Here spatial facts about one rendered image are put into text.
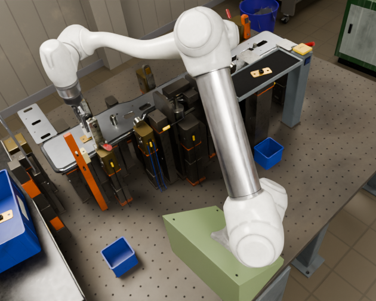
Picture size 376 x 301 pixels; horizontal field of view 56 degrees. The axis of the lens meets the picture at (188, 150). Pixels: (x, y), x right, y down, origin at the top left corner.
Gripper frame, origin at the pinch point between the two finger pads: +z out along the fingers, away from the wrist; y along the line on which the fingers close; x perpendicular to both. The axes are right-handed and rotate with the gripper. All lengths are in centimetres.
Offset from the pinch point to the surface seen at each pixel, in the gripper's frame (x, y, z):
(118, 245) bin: 14, -39, 29
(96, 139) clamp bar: 0.9, -15.8, -6.6
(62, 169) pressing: 17.4, -9.9, 4.4
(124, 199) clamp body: 0.5, -19.3, 31.7
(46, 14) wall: -45, 197, 34
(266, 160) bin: -63, -48, 27
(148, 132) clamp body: -18.4, -22.5, -2.5
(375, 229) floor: -123, -89, 104
